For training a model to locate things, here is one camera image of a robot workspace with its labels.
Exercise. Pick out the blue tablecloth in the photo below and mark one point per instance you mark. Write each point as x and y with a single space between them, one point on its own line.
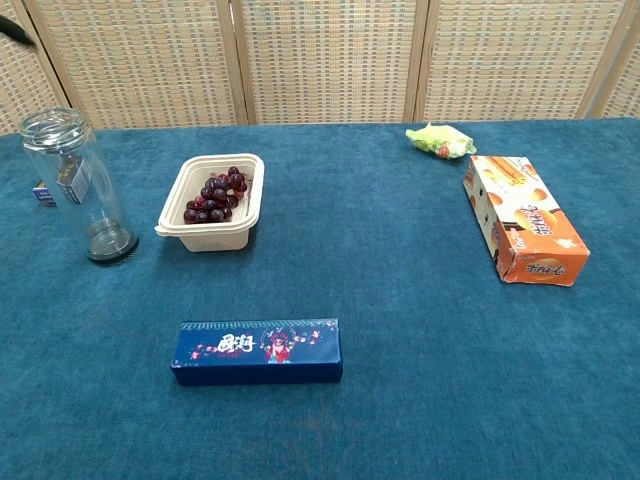
375 280

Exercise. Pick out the beige plastic food container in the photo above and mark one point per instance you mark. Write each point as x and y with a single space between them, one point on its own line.
210 237

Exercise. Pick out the bunch of dark red grapes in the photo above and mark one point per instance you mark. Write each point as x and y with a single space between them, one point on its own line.
215 197

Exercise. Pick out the green snack packet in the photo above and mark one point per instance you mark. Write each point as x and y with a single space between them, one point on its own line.
440 141

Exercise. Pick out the clear glass jar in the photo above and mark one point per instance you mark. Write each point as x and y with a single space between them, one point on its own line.
95 210

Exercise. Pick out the dark blue printed long box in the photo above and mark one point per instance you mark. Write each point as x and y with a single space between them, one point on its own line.
260 360

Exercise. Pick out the round metal strainer lid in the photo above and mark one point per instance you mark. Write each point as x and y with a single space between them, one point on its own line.
50 136

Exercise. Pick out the woven folding screen panel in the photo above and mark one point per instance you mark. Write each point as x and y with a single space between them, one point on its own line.
515 55
625 80
20 75
140 60
330 60

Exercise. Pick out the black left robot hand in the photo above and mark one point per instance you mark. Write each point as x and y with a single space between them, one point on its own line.
11 27

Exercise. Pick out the small blue white box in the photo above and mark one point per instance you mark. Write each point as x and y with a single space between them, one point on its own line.
44 196

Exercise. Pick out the orange snack box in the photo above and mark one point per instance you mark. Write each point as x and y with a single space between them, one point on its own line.
535 220

